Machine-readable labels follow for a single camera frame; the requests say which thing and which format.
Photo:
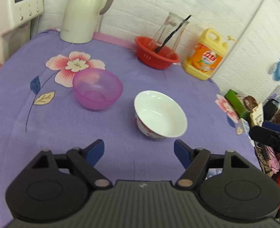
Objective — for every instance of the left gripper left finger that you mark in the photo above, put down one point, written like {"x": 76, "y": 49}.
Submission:
{"x": 53, "y": 187}

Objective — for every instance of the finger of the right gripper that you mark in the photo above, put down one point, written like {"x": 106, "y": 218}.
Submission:
{"x": 268, "y": 134}

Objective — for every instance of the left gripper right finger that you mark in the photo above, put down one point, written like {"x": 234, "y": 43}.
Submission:
{"x": 227, "y": 185}

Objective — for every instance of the white ceramic patterned bowl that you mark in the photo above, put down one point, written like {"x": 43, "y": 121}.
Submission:
{"x": 158, "y": 116}

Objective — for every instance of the purple plastic bowl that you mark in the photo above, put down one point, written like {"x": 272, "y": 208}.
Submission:
{"x": 96, "y": 89}

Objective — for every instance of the paper gift bag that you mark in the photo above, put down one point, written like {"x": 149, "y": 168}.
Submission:
{"x": 255, "y": 109}

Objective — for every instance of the green box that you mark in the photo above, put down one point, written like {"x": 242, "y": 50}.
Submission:
{"x": 237, "y": 104}

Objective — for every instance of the purple floral tablecloth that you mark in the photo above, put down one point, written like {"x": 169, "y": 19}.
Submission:
{"x": 37, "y": 113}

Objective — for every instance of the yellow detergent bottle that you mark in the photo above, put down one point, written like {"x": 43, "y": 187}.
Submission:
{"x": 206, "y": 55}

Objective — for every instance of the glass jar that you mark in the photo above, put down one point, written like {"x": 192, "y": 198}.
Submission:
{"x": 169, "y": 34}

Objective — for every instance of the red plastic basket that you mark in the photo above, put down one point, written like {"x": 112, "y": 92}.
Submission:
{"x": 159, "y": 61}

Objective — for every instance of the white thermos jug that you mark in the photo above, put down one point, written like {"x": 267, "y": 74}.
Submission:
{"x": 80, "y": 19}

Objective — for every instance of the white water dispenser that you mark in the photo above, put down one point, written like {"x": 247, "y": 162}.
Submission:
{"x": 15, "y": 24}

